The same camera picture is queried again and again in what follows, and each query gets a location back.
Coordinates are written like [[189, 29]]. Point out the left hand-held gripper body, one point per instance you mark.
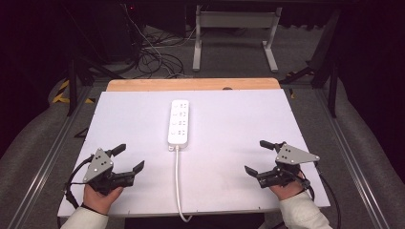
[[102, 171]]

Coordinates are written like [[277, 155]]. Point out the person's left hand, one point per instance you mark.
[[99, 198]]

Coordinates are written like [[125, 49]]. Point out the white power strip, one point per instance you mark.
[[178, 123]]

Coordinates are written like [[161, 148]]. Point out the black metal stand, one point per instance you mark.
[[74, 79], [328, 70]]

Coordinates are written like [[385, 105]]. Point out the white metal desk frame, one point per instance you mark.
[[235, 19]]

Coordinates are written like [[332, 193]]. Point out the white board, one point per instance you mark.
[[229, 127]]

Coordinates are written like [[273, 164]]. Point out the yellow black hazard tape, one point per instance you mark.
[[63, 93]]

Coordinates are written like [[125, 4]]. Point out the wooden table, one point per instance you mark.
[[191, 84]]

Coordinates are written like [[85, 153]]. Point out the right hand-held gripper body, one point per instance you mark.
[[283, 168]]

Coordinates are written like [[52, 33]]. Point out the person's right hand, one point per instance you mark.
[[288, 189]]

